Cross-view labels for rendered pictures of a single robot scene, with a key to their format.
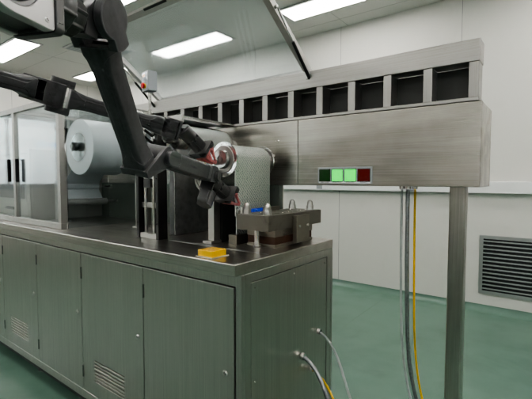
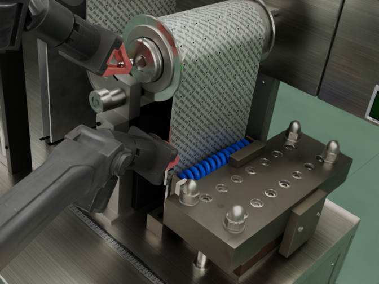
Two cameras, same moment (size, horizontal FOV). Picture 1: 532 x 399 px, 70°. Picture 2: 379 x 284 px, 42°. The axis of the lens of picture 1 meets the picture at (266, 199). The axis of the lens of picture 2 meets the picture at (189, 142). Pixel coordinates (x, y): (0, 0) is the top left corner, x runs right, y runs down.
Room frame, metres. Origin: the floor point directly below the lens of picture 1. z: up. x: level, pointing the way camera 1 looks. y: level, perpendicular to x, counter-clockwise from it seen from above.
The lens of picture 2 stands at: (0.84, 0.06, 1.60)
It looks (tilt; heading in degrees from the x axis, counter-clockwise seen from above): 33 degrees down; 3
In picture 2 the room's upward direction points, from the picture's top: 7 degrees clockwise
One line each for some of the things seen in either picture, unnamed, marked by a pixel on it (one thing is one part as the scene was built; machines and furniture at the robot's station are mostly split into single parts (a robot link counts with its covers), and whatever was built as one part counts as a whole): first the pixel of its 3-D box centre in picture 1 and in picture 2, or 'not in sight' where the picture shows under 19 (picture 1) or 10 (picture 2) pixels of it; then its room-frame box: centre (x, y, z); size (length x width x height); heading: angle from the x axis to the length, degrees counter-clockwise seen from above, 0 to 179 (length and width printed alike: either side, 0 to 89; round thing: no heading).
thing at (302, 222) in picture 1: (302, 228); (304, 223); (1.58, -0.15, 0.97); 0.10 x 0.03 x 0.11; 143
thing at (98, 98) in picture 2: not in sight; (100, 100); (1.57, 0.25, 1.18); 0.04 x 0.02 x 0.04; 53
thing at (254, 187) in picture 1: (252, 193); (212, 124); (1.66, 0.06, 1.11); 0.23 x 0.01 x 0.18; 143
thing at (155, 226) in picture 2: (254, 235); (202, 196); (1.67, 0.05, 0.92); 0.28 x 0.04 x 0.04; 143
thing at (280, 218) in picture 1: (281, 218); (264, 188); (1.63, -0.07, 1.00); 0.40 x 0.16 x 0.06; 143
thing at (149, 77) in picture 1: (147, 81); not in sight; (1.96, 0.60, 1.66); 0.07 x 0.07 x 0.10; 42
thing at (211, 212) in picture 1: (211, 207); (115, 153); (1.60, 0.23, 1.05); 0.06 x 0.05 x 0.31; 143
